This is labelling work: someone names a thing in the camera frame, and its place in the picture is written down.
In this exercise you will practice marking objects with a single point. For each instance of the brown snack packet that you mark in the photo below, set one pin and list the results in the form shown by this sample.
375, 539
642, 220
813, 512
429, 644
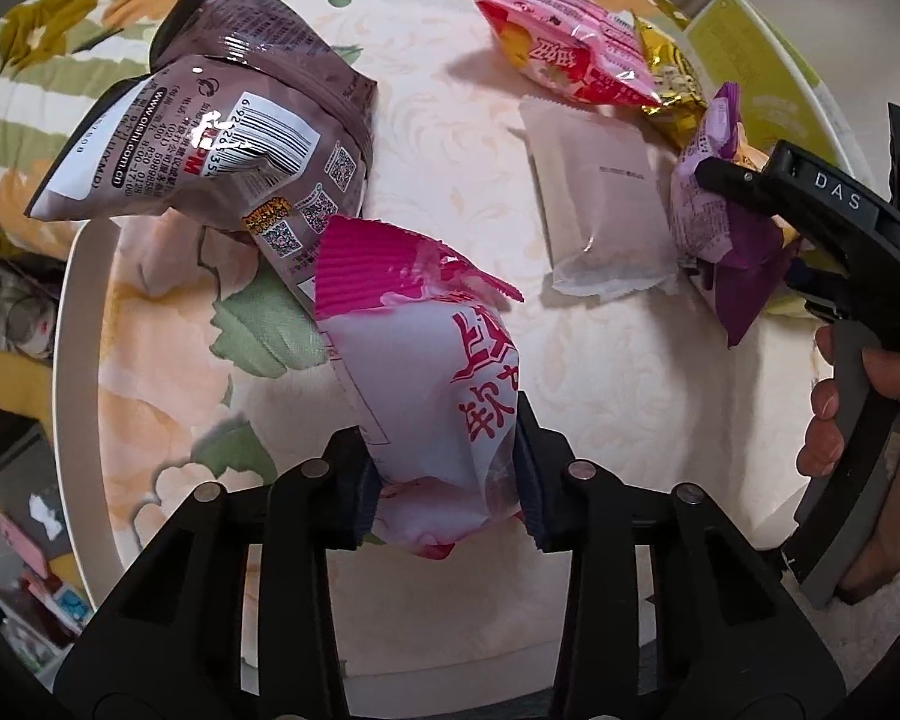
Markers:
270, 90

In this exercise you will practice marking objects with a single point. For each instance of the person's right hand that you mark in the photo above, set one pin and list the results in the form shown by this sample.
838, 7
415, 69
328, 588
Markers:
821, 420

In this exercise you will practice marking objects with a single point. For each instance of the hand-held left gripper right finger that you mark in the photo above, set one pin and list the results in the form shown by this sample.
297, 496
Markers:
547, 480

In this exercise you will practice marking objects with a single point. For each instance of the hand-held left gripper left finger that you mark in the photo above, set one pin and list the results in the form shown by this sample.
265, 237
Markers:
300, 540

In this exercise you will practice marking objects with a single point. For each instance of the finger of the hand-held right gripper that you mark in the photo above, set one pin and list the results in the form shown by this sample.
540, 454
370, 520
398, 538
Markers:
735, 180
810, 285

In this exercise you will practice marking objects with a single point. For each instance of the pale snack packet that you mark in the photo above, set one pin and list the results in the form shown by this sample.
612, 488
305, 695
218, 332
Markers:
600, 202

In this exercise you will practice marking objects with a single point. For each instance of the white floral tray table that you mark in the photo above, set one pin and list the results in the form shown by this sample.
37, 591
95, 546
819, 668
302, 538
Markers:
450, 165

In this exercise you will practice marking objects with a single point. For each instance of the glass jar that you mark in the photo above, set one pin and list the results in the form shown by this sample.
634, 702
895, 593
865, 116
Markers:
15, 311

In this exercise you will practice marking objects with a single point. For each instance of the yellow cloth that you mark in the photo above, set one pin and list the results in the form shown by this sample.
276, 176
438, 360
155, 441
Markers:
15, 390

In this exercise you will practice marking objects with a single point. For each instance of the purple chip bag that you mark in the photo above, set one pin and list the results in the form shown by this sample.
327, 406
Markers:
720, 240

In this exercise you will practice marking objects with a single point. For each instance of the pink and white snack packet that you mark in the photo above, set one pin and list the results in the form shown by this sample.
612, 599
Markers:
427, 390

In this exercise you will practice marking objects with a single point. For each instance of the gold snack packet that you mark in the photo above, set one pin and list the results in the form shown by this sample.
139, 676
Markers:
671, 82

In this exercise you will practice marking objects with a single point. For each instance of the green cardboard box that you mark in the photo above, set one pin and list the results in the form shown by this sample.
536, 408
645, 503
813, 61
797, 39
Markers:
757, 75

